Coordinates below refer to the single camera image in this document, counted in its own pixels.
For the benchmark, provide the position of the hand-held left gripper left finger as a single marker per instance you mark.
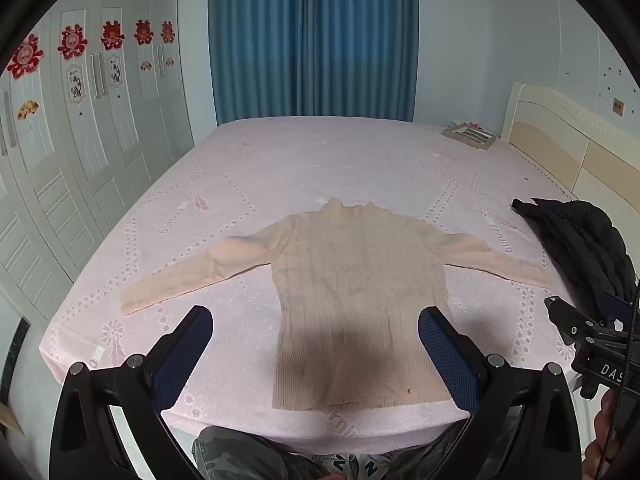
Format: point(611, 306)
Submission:
point(184, 352)

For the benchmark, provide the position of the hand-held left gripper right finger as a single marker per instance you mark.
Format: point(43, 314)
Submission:
point(446, 355)

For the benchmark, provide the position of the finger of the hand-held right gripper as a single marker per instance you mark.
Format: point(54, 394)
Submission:
point(567, 317)
point(616, 308)

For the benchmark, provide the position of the beige knit sweater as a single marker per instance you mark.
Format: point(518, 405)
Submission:
point(350, 285)

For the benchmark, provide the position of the person's right hand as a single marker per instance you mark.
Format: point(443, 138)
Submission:
point(605, 440)

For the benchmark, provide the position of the black padded jacket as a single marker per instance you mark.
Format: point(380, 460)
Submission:
point(580, 240)

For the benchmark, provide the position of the camouflage pants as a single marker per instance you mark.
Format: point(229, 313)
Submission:
point(240, 452)

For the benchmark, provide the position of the white wardrobe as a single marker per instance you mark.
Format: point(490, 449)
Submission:
point(75, 200)

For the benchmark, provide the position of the cream wooden headboard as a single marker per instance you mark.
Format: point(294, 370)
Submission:
point(550, 130)

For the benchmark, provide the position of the pink bed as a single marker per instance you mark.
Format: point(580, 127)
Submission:
point(325, 160)

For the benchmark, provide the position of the red paper-cut decoration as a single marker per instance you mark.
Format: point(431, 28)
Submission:
point(71, 42)
point(143, 32)
point(112, 35)
point(23, 56)
point(167, 31)

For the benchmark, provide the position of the blue curtain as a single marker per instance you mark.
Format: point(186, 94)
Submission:
point(310, 35)

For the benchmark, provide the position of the small red wall tag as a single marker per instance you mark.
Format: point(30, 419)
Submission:
point(618, 106)

